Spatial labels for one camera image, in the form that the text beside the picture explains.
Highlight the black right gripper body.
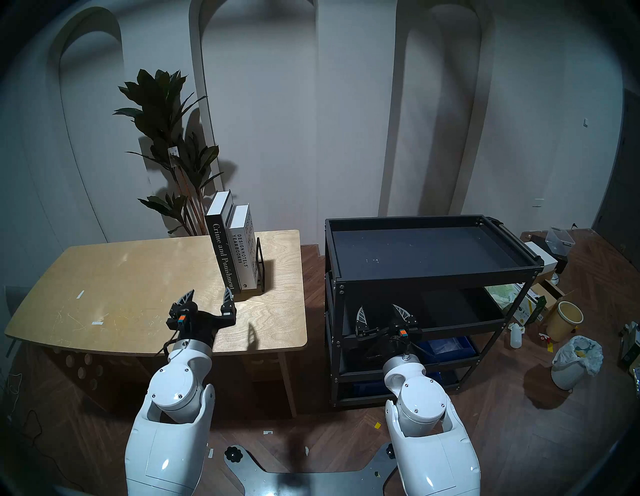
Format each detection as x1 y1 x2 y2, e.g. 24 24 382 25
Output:
356 322 424 359

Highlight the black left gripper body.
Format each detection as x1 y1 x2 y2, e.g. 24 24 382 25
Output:
167 302 238 351

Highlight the black Crime and Punishment book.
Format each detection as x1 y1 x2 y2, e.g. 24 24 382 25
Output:
205 190 242 294

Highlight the light wooden table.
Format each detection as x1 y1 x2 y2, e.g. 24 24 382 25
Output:
4 230 308 418

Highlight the blue plastic bin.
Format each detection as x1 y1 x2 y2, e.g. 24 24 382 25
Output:
417 336 476 363

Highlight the white Design Hotels yearbook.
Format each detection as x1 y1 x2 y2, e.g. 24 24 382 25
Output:
226 203 261 292

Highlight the black three-shelf utility cart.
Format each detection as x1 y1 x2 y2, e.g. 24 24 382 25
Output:
324 215 545 408

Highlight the green white plastic bag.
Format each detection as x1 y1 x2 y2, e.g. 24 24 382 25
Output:
487 283 526 312

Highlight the open cardboard box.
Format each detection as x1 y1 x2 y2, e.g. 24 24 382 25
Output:
530 280 566 321

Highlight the white box beside cart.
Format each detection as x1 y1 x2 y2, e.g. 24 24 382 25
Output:
524 241 558 273

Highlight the pale yellow bucket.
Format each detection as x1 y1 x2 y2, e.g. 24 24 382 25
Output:
546 301 584 343

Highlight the clear plastic storage box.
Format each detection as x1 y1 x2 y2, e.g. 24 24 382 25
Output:
545 227 576 257

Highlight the tall dark green plant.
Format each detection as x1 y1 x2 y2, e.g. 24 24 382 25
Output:
113 69 225 237

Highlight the white trash bag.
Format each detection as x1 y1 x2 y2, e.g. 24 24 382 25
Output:
551 336 604 391

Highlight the dark green carton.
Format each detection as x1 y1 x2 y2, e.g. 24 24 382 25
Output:
620 322 640 373

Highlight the black wire book stand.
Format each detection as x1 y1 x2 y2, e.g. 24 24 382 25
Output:
234 237 266 297

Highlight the grey metal robot base plate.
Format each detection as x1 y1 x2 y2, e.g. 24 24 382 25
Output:
224 442 398 496

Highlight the black floor cable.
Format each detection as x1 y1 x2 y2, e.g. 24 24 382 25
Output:
6 372 47 451

